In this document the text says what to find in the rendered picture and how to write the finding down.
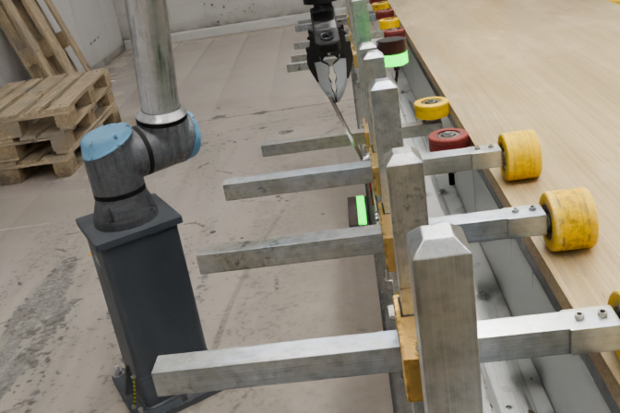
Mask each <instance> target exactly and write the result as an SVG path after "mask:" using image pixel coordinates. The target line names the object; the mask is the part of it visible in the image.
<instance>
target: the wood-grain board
mask: <svg viewBox="0 0 620 413"><path fill-rule="evenodd" d="M386 1H389V8H392V9H393V10H394V17H395V18H399V26H400V27H401V28H404V29H405V32H406V38H407V40H408V41H409V43H410V45H411V47H412V49H413V50H414V52H415V53H416V55H417V57H418V59H419V60H420V62H421V64H422V66H423V68H424V70H425V72H426V73H427V75H428V76H429V77H430V79H431V81H432V83H433V84H434V86H435V89H436V90H437V92H438V94H439V96H440V97H444V98H447V99H448V105H449V113H450V114H451V116H452V118H453V120H454V121H455V123H456V125H457V127H458V128H460V129H464V130H466V131H467V132H468V133H469V142H470V147H475V146H481V145H489V144H497V141H498V137H499V135H500V134H502V133H508V132H515V131H522V130H530V129H532V130H534V131H535V132H536V133H537V135H538V137H539V140H540V143H541V148H542V173H541V175H540V176H539V177H537V178H529V179H522V180H515V181H506V180H505V179H504V177H503V175H502V172H501V170H500V167H498V168H491V169H483V172H484V174H485V176H486V177H487V179H488V181H489V183H490V184H491V185H492V187H493V189H494V190H495V193H496V195H497V196H498V198H499V200H500V201H501V203H502V205H503V207H519V206H527V205H535V204H539V202H540V197H541V194H542V193H543V192H548V191H555V190H563V189H570V188H578V187H585V188H587V189H588V190H589V191H590V193H591V195H592V197H593V199H594V201H595V205H596V207H597V211H598V217H599V226H600V232H599V240H598V242H597V244H596V245H595V246H594V247H591V248H584V249H577V250H568V251H560V252H552V251H550V250H549V249H548V247H547V245H546V243H545V241H544V238H543V236H542V235H540V236H532V237H524V238H522V240H523V241H524V243H525V244H526V246H527V248H528V250H529V251H530V253H531V256H532V257H533V259H534V261H535V263H536V264H537V266H538V267H539V269H540V270H541V272H542V275H543V276H544V278H545V280H546V281H547V283H548V285H549V287H550V288H551V290H552V292H553V294H554V295H555V297H556V299H557V300H558V302H559V304H560V306H561V307H562V309H563V310H569V309H577V308H587V307H595V306H603V305H607V303H608V299H609V296H610V294H611V293H612V292H613V291H614V290H616V289H620V5H618V4H615V3H612V2H610V1H607V0H386ZM589 356H590V358H591V360H592V361H593V363H594V365H595V367H596V368H597V370H598V372H599V374H600V375H601V377H602V379H603V380H604V382H605V384H606V386H607V387H608V389H609V391H610V393H611V394H612V396H613V398H614V400H615V402H616V404H617V405H618V406H619V408H620V360H619V359H618V357H617V355H616V353H615V351H607V352H598V353H590V354H589Z"/></svg>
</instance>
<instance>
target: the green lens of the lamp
mask: <svg viewBox="0 0 620 413"><path fill-rule="evenodd" d="M384 57H385V66H386V67H392V66H399V65H405V64H407V63H408V62H409V60H408V51H406V52H405V53H401V54H396V55H389V56H384Z"/></svg>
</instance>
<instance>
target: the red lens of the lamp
mask: <svg viewBox="0 0 620 413"><path fill-rule="evenodd" d="M404 38H405V39H404V40H402V41H395V42H389V43H379V42H377V41H376V48H377V50H379V51H380V52H382V53H383V54H394V53H402V52H405V51H407V41H406V37H404Z"/></svg>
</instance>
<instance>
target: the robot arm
mask: <svg viewBox="0 0 620 413"><path fill-rule="evenodd" d="M333 1H337V0H304V5H314V7H313V8H311V9H310V15H311V20H312V25H308V35H309V36H308V37H307V39H308V40H309V41H310V44H309V47H306V48H305V50H306V53H307V56H306V59H307V64H308V67H309V70H310V71H311V73H312V74H313V76H314V78H315V79H316V82H317V83H318V84H319V86H320V87H321V88H322V90H323V91H324V93H325V94H326V95H327V92H329V91H330V93H331V95H332V97H333V99H334V101H335V102H339V101H340V99H341V98H342V96H343V94H344V91H345V89H346V86H347V82H348V79H349V75H350V72H351V69H352V62H353V55H352V48H351V42H350V41H346V38H345V34H346V31H345V30H344V27H343V20H338V21H337V20H336V16H335V11H334V6H333V5H332V2H333ZM125 10H126V15H127V22H128V27H129V34H130V40H131V46H132V52H133V58H134V64H135V70H136V76H137V87H138V94H139V99H140V106H141V107H140V109H139V110H138V111H137V112H136V122H137V125H134V126H130V124H128V123H118V124H117V123H114V124H107V125H104V126H101V127H98V128H96V129H94V130H92V131H90V132H88V133H87V134H85V135H84V136H83V137H82V139H81V141H80V148H81V153H82V158H83V161H84V164H85V168H86V171H87V174H88V177H89V183H90V186H91V190H92V192H93V196H94V199H95V205H94V213H93V222H94V226H95V228H96V229H97V230H100V231H104V232H117V231H123V230H131V229H133V228H136V227H139V226H141V225H144V224H146V223H148V222H150V221H151V220H153V219H154V218H155V217H157V215H158V214H159V207H158V203H157V202H156V200H155V199H154V197H153V196H152V195H151V193H150V192H149V190H148V189H147V187H146V184H145V180H144V177H145V176H147V175H150V174H152V173H154V172H157V171H161V170H164V169H166V168H169V167H171V166H173V165H175V164H178V163H181V162H185V161H187V160H188V159H191V158H193V157H194V156H195V155H196V154H197V153H198V151H199V150H200V147H201V133H200V128H199V125H198V123H197V120H194V115H193V114H192V113H191V112H189V111H187V110H186V107H185V106H183V105H182V104H180V103H179V99H178V91H177V84H176V76H175V68H174V60H173V47H172V39H171V32H170V24H169V17H168V8H167V1H166V0H125ZM331 55H335V56H336V57H337V58H338V59H337V60H336V61H335V62H334V63H333V71H334V73H335V74H336V80H335V84H336V87H337V88H336V96H335V92H334V90H333V88H332V82H331V80H330V78H329V76H328V75H329V64H328V63H326V62H324V61H322V60H324V57H325V56H331ZM319 57H320V58H319Z"/></svg>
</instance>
